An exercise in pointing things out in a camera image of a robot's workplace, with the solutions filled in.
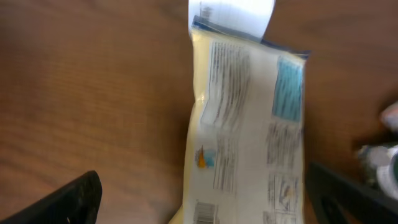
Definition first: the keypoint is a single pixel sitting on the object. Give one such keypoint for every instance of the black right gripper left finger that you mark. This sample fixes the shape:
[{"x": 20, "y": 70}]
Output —
[{"x": 77, "y": 202}]

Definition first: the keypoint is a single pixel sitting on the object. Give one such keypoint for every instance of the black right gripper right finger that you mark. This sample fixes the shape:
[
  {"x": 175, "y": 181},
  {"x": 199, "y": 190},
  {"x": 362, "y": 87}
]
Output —
[{"x": 331, "y": 193}]

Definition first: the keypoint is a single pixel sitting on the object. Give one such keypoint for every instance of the teal packet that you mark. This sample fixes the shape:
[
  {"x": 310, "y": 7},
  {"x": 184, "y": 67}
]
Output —
[{"x": 379, "y": 163}]

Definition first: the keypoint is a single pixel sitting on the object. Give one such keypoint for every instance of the white blue snack bag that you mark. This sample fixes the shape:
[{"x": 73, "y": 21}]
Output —
[{"x": 244, "y": 155}]

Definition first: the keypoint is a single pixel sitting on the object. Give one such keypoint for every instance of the white barcode scanner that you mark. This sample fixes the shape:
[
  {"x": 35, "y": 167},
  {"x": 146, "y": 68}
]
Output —
[{"x": 246, "y": 19}]

